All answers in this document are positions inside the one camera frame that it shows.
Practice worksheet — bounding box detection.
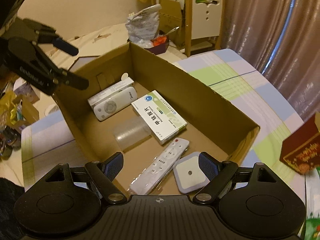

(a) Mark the dark red open tray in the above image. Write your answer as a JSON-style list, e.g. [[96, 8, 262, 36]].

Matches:
[[147, 35, 170, 55]]

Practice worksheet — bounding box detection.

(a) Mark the small brown cardboard carton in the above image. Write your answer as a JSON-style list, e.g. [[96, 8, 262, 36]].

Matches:
[[159, 0, 185, 49]]

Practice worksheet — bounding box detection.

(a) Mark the green white snack bag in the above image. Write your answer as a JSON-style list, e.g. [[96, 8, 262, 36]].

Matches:
[[304, 167, 320, 239]]

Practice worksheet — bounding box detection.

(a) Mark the brown cardboard box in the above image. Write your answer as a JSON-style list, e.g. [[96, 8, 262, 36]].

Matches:
[[53, 43, 260, 192]]

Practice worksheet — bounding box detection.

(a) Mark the white blue medicine box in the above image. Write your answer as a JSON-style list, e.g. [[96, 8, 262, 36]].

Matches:
[[131, 90, 187, 145]]

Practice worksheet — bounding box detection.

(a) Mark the long white bagged remote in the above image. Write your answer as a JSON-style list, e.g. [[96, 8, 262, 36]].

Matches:
[[129, 138, 189, 195]]

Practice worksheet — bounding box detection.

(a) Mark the white square night light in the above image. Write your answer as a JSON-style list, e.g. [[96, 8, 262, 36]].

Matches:
[[173, 152, 209, 194]]

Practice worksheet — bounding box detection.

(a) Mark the brown curtain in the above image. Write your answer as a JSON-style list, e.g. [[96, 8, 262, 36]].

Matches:
[[221, 0, 319, 120]]

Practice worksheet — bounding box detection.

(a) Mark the white crocodile medicine box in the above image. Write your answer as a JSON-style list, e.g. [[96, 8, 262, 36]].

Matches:
[[87, 77, 134, 108]]

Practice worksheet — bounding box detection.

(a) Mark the clear plastic cup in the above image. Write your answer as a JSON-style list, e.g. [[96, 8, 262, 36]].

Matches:
[[112, 116, 151, 151]]

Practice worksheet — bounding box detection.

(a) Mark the plaid tablecloth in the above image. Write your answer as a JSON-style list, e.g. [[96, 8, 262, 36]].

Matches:
[[22, 44, 305, 198]]

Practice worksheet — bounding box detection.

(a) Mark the crumpled silver plastic bag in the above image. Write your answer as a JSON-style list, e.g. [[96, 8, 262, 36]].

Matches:
[[125, 4, 162, 49]]

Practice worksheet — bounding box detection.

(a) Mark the red paper gift bag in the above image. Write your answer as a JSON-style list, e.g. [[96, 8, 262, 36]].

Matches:
[[279, 112, 320, 175]]

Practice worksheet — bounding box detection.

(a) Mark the short white remote control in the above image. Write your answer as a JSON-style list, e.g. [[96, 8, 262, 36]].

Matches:
[[93, 86, 137, 121]]

